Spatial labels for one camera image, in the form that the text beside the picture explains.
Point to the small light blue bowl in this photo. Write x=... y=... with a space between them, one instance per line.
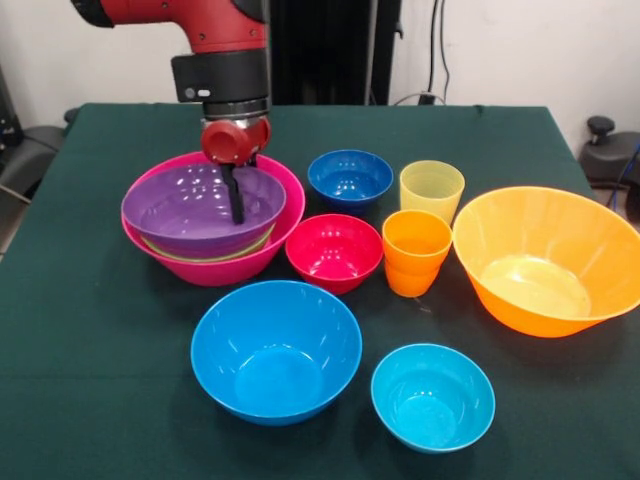
x=432 y=400

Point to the small red plastic bowl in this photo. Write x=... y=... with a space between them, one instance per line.
x=332 y=255

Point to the dark green tablecloth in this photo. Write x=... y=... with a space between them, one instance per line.
x=525 y=150

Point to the black pedestal leg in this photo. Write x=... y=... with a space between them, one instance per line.
x=30 y=150
x=607 y=155

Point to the small dark blue bowl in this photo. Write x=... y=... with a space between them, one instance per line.
x=350 y=180

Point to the large orange plastic bowl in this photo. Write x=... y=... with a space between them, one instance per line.
x=540 y=240

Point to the purple plastic bowl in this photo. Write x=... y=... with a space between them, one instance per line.
x=190 y=215

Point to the green plastic bowl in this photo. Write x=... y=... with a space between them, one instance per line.
x=265 y=241

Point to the yellow plastic cup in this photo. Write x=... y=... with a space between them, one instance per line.
x=432 y=192

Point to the black equipment box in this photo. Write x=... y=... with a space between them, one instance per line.
x=7 y=110

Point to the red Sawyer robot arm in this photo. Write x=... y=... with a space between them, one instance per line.
x=220 y=60

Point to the medium blue plastic bowl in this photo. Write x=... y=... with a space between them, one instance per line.
x=275 y=350

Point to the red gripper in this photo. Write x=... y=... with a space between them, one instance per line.
x=232 y=142

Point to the orange plastic cup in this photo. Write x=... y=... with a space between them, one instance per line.
x=417 y=240
x=412 y=285

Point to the large pink plastic bowl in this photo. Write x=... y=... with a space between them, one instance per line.
x=292 y=200

